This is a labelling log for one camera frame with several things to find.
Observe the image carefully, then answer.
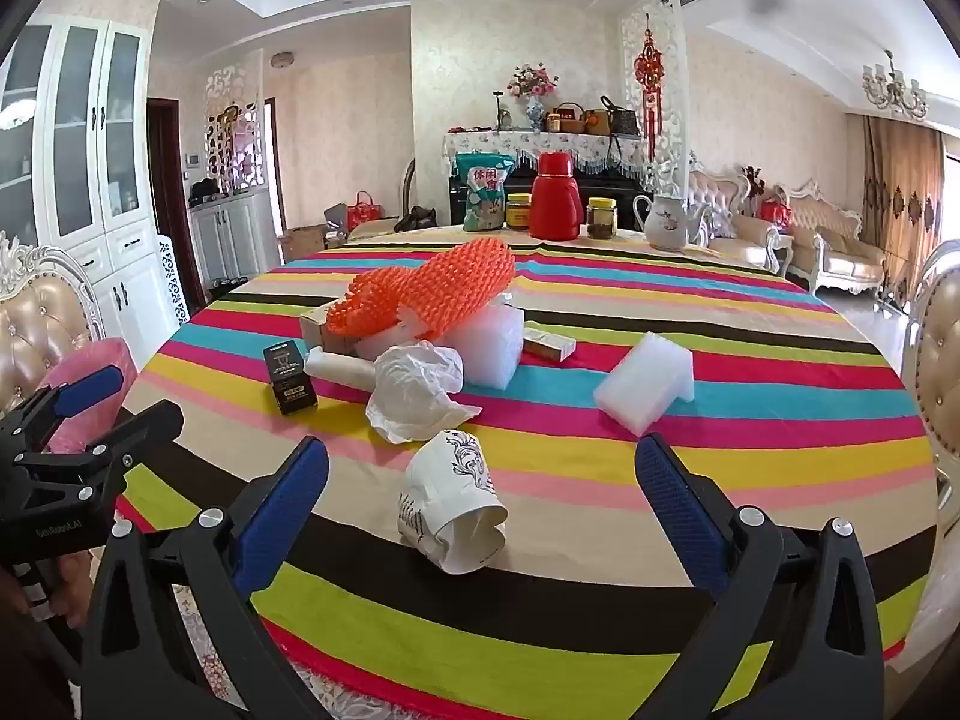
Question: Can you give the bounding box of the white foam sheet piece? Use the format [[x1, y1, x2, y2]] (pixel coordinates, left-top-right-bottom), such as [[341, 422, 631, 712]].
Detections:
[[594, 333, 695, 436]]

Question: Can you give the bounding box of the red handbag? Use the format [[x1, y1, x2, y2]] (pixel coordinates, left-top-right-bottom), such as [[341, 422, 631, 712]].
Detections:
[[347, 188, 384, 232]]

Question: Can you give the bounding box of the flower vase bouquet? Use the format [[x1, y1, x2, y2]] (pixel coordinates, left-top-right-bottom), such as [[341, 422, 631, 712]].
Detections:
[[506, 64, 558, 132]]

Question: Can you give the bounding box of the chandelier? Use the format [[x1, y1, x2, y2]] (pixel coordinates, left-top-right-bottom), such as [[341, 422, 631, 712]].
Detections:
[[861, 49, 929, 121]]

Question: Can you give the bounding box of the red chinese knot ornament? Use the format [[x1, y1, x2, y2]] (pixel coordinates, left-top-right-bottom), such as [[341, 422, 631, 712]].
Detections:
[[633, 16, 665, 163]]

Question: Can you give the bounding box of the low white shoe cabinet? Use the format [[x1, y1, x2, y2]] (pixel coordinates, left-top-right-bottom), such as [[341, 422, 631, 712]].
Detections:
[[189, 188, 280, 289]]

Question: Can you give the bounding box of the brown curtain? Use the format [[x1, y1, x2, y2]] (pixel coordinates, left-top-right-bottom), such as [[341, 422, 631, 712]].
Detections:
[[862, 117, 946, 309]]

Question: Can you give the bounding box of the white glass door cabinet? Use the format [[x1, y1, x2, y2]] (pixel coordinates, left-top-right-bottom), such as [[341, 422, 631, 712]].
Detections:
[[2, 15, 178, 366]]

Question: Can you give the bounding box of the right beige tufted chair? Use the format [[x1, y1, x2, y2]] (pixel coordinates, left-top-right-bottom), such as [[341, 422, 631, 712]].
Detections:
[[901, 241, 960, 533]]

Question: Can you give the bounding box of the beige tufted chair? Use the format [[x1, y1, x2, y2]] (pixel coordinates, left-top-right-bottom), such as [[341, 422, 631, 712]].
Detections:
[[0, 232, 106, 415], [901, 241, 960, 533]]

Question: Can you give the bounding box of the left beige tufted chair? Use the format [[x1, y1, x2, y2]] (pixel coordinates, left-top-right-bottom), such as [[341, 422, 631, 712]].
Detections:
[[0, 232, 106, 415]]

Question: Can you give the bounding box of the beige cardboard box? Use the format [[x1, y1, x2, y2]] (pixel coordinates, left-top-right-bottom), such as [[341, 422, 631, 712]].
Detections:
[[299, 299, 356, 356]]

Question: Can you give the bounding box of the left hand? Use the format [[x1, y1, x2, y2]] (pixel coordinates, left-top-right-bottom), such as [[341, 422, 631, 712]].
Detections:
[[0, 549, 96, 631]]

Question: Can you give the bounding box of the cardboard box on floor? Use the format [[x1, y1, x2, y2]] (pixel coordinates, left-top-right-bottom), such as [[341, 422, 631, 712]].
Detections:
[[278, 224, 327, 263]]

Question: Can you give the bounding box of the small black box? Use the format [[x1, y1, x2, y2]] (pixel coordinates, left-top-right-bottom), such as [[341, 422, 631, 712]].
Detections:
[[263, 340, 317, 415]]

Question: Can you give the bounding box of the yellow lid jar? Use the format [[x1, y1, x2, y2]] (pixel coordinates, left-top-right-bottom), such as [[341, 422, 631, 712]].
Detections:
[[505, 192, 532, 231]]

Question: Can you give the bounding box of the orange foam fruit net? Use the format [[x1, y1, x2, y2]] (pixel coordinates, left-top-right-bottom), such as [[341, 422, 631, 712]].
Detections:
[[325, 238, 516, 340]]

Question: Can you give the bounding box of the dark contents glass jar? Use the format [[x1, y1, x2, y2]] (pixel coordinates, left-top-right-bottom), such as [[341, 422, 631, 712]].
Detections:
[[586, 197, 619, 241]]

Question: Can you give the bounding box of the red thermos jug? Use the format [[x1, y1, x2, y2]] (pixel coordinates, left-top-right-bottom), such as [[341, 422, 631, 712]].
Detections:
[[529, 151, 584, 242]]

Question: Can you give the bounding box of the white rolled paper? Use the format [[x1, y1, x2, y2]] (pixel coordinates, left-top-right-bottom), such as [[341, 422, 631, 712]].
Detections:
[[304, 346, 376, 394]]

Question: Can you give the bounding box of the black handbag on piano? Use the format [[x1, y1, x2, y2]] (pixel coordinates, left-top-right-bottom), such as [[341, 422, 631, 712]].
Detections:
[[601, 94, 640, 137]]

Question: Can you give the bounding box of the black piano with lace cover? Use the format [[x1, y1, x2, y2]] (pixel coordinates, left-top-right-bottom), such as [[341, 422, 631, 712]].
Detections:
[[440, 127, 655, 230]]

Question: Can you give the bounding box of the cream ornate sofa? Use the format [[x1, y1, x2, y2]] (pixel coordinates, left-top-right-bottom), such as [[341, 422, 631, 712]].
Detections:
[[688, 160, 885, 294]]

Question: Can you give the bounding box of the small brown box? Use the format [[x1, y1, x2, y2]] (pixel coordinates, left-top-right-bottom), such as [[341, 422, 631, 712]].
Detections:
[[523, 327, 578, 364]]

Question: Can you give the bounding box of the wicker basket on piano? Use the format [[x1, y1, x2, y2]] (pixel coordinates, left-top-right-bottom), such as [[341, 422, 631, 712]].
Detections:
[[545, 103, 610, 137]]

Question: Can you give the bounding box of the white floral teapot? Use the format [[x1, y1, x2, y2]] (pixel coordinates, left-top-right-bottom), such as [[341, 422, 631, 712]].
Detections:
[[633, 195, 709, 252]]

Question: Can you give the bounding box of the green snack bag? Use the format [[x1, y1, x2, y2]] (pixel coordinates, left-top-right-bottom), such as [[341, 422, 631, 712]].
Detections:
[[455, 153, 516, 232]]

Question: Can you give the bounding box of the white foam block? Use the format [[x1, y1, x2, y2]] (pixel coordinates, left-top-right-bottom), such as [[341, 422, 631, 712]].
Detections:
[[439, 302, 524, 390]]

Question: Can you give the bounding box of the white plastic bag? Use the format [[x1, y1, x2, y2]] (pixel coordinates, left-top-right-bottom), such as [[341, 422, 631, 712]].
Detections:
[[366, 341, 482, 445]]

